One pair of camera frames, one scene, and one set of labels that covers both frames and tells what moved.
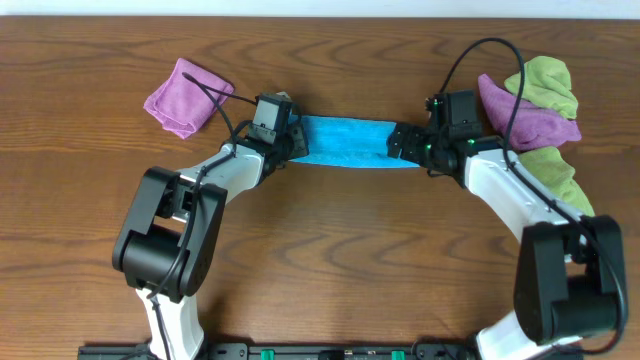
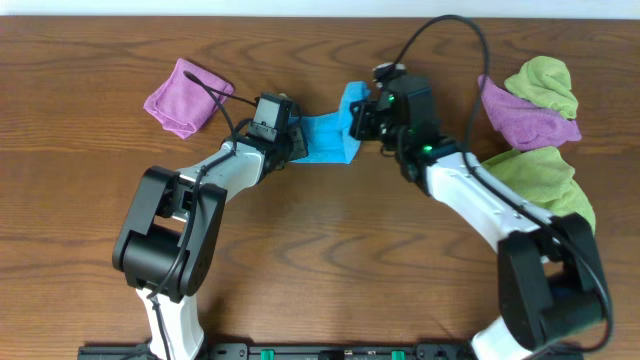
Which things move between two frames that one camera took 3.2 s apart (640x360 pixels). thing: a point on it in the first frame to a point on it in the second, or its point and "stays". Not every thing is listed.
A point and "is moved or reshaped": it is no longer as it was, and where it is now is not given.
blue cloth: (349, 142) is moved or reshaped
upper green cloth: (546, 83) stays
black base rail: (427, 351) stays
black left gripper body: (290, 145) stays
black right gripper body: (419, 147) to (371, 125)
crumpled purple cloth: (535, 126) stays
